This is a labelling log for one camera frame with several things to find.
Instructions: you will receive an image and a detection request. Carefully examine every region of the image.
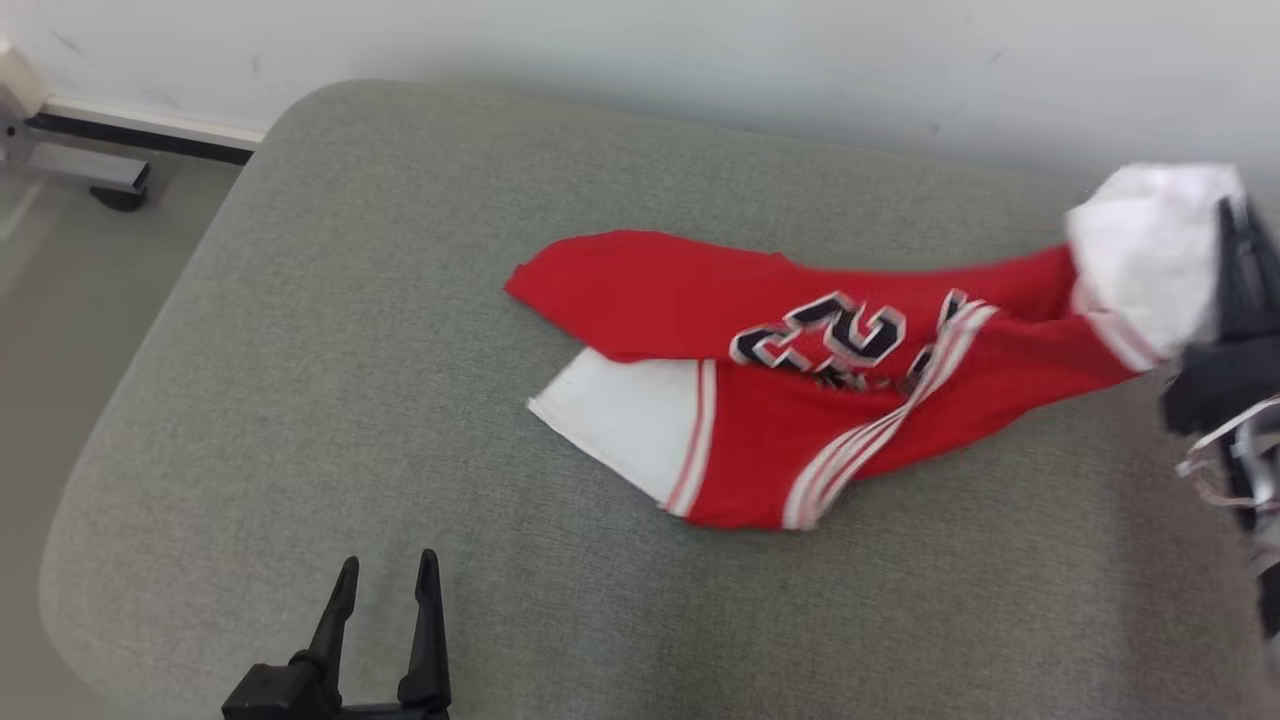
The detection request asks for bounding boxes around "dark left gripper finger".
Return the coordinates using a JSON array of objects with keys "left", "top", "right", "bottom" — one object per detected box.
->
[
  {"left": 397, "top": 549, "right": 453, "bottom": 711},
  {"left": 290, "top": 556, "right": 361, "bottom": 689}
]

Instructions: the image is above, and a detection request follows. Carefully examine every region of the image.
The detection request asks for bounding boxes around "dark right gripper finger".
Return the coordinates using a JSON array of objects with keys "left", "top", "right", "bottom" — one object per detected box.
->
[{"left": 1213, "top": 195, "right": 1280, "bottom": 343}]

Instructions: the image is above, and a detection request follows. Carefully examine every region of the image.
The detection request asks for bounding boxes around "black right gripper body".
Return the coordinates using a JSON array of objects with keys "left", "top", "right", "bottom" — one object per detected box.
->
[{"left": 1160, "top": 338, "right": 1280, "bottom": 441}]

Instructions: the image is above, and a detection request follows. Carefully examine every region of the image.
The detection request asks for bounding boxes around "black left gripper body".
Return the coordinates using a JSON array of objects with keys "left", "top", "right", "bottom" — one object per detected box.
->
[{"left": 222, "top": 663, "right": 451, "bottom": 720}]

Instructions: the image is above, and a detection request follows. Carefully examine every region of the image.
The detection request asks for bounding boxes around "red and white basketball jersey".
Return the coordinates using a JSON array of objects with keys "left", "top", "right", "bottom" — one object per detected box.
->
[{"left": 503, "top": 163, "right": 1251, "bottom": 531}]

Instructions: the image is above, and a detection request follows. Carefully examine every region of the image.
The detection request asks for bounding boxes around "grey metal stand foot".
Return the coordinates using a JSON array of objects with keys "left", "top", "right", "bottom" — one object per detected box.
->
[{"left": 0, "top": 45, "right": 151, "bottom": 213}]

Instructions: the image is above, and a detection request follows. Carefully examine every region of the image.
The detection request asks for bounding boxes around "white right arm cable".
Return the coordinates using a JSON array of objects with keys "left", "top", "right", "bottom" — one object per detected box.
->
[{"left": 1178, "top": 395, "right": 1280, "bottom": 511}]

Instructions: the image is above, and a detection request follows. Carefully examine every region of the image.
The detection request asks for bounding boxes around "white and black wall baseboard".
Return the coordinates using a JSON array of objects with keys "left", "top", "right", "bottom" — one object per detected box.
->
[{"left": 28, "top": 95, "right": 267, "bottom": 167}]

